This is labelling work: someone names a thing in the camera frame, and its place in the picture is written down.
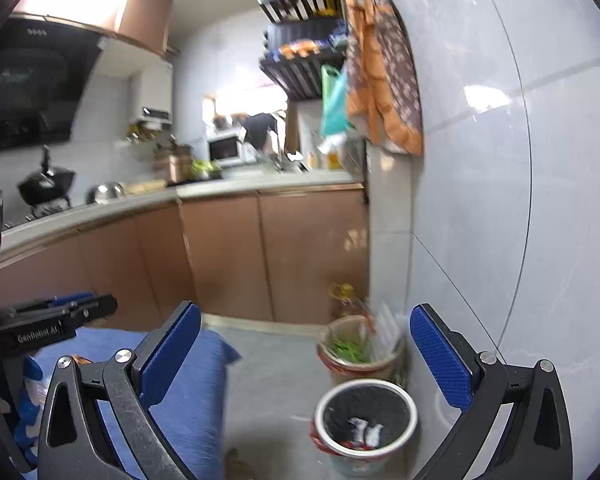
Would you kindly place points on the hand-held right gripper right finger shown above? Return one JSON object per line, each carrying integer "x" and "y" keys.
{"x": 440, "y": 355}

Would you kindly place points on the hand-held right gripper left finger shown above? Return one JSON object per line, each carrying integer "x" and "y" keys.
{"x": 172, "y": 355}

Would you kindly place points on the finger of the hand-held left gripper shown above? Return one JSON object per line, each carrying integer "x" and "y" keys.
{"x": 97, "y": 306}
{"x": 72, "y": 299}

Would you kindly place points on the white-rimmed bin with black liner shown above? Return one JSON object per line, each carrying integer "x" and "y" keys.
{"x": 330, "y": 455}

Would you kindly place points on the person's left hand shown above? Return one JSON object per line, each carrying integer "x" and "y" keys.
{"x": 30, "y": 420}

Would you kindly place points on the blue towel mat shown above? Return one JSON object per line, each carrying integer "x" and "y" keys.
{"x": 200, "y": 400}

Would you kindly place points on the clear plastic packaging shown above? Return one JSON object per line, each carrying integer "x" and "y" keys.
{"x": 387, "y": 330}

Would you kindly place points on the gas stove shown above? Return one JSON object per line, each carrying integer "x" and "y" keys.
{"x": 40, "y": 211}

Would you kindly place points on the white crumpled wrapper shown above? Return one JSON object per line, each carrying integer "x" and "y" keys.
{"x": 365, "y": 432}

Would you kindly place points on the steel bowl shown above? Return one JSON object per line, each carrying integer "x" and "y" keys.
{"x": 105, "y": 194}

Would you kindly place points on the brown bin with vegetable scraps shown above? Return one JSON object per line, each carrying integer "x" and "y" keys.
{"x": 330, "y": 360}

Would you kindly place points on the cooking oil bottle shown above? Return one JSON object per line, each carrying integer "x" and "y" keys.
{"x": 342, "y": 295}

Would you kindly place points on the copper kitchen base cabinet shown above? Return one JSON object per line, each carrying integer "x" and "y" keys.
{"x": 220, "y": 250}

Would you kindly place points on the black wok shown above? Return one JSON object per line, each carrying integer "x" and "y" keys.
{"x": 47, "y": 182}

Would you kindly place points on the pale plastic food container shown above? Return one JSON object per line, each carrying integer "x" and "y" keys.
{"x": 145, "y": 187}

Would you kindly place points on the bowl of green vegetables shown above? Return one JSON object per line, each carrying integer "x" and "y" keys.
{"x": 205, "y": 167}

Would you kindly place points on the white microwave oven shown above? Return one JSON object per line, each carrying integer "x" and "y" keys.
{"x": 227, "y": 149}

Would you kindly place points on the white water heater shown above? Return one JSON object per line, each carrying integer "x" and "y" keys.
{"x": 152, "y": 90}

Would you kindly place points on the yellow juice bottle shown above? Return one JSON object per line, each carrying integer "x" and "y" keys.
{"x": 333, "y": 159}

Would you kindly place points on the black range hood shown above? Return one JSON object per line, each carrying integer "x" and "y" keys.
{"x": 25, "y": 75}

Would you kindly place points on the dark hanging cloth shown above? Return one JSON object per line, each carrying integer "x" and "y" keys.
{"x": 257, "y": 130}

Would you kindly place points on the teal plastic bag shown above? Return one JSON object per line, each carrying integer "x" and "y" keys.
{"x": 336, "y": 110}

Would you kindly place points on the orange and brown apron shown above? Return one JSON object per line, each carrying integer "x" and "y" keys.
{"x": 385, "y": 75}

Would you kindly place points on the green plastic bag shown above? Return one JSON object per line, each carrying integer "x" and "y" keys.
{"x": 327, "y": 77}

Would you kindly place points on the orange snack packets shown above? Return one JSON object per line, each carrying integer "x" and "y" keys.
{"x": 300, "y": 49}

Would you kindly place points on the copper wall cabinet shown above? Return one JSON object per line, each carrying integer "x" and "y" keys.
{"x": 130, "y": 10}

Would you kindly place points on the black wall rack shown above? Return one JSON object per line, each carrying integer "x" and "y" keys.
{"x": 300, "y": 75}

